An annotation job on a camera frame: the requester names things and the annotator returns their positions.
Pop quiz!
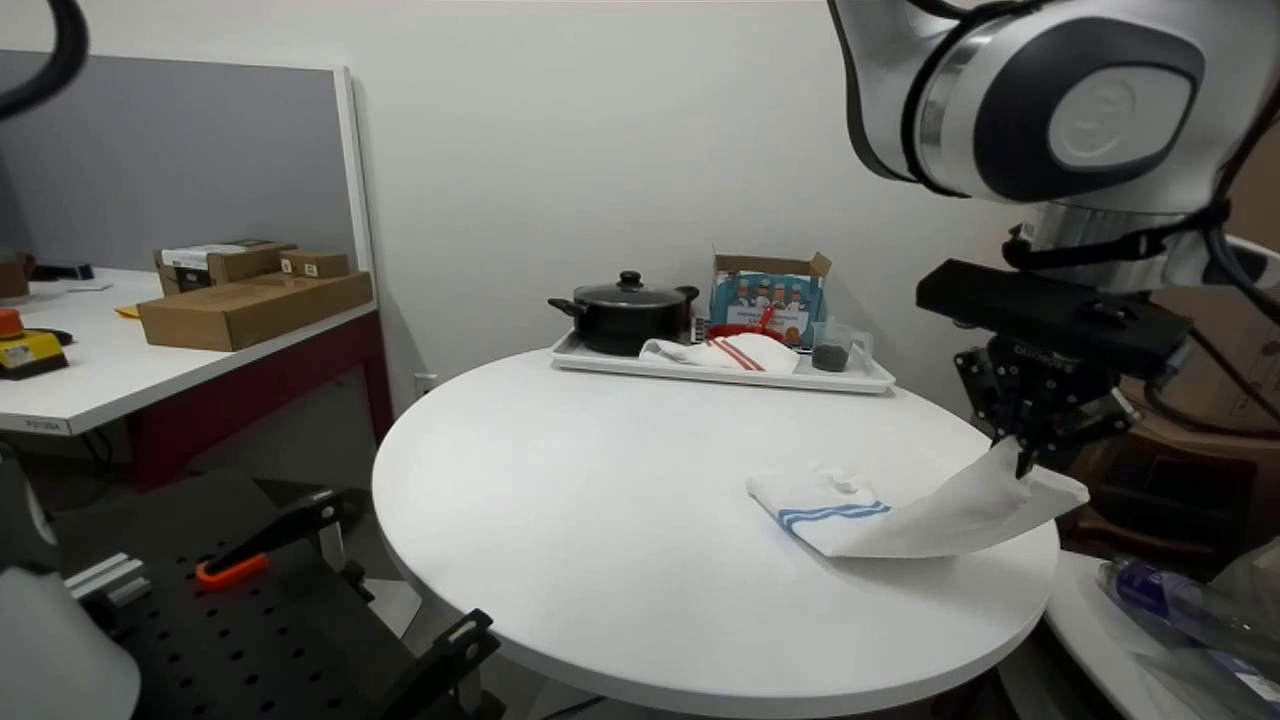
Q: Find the dark brown wooden chair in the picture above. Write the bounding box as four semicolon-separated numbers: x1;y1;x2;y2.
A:
1065;417;1280;573

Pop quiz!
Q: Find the aluminium extrusion piece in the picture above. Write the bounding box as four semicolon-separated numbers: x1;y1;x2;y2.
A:
59;548;150;610

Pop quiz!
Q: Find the white rectangular tray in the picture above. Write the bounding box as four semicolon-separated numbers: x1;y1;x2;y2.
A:
549;324;898;402

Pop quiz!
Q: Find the flat brown cardboard box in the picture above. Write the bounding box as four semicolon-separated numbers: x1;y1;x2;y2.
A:
136;269;376;357

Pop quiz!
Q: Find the yellow emergency stop button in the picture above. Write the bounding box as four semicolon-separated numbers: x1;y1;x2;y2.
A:
0;308;70;386

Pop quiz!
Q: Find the white cloth with red stripe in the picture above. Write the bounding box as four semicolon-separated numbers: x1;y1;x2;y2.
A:
637;334;809;382

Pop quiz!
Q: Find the black toggle clamp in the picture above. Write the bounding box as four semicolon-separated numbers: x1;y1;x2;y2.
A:
385;610;504;720

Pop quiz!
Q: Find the white desk with maroon side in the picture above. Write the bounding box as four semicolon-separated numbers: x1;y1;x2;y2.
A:
0;266;396;494

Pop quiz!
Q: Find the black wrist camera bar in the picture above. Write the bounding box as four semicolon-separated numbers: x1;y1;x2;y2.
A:
917;258;1192;382

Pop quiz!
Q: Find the black perforated workbench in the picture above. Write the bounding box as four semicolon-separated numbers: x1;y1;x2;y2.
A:
25;472;511;720

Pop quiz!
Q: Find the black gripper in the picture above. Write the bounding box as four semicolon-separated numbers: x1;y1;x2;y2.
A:
957;334;1153;486

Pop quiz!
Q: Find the small open cardboard box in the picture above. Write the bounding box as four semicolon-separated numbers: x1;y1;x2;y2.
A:
150;236;301;298

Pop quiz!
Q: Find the blue printed cardboard box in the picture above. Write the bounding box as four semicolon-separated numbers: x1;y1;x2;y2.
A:
705;249;836;351

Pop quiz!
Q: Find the thick black hanging cable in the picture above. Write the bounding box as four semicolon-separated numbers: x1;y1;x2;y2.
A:
0;0;91;119

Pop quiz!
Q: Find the grey partition screen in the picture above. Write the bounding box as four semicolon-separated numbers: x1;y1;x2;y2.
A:
0;50;376;278

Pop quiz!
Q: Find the black pot with lid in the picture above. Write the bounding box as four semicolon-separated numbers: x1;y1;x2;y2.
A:
545;269;705;359

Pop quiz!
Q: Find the white rounded object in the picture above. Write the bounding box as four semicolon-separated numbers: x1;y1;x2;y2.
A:
0;563;142;720

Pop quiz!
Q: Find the white towel with blue stripes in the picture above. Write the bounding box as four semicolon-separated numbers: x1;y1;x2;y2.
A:
742;438;1097;563

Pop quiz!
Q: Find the black clamp with orange handle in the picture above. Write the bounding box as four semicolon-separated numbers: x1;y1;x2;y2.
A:
191;486;373;596

